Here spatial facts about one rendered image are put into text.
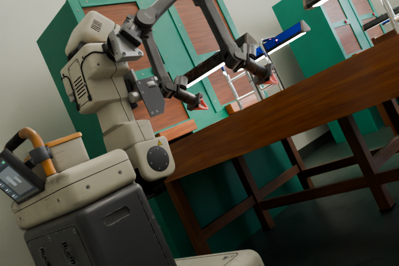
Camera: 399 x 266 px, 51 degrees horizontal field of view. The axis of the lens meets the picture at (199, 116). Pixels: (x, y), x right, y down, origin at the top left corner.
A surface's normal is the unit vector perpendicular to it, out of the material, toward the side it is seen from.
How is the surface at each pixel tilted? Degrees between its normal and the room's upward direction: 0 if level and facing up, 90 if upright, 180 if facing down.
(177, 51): 90
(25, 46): 90
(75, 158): 92
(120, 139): 82
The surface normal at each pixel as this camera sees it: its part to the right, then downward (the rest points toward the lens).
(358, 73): -0.67, 0.27
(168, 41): 0.62, -0.33
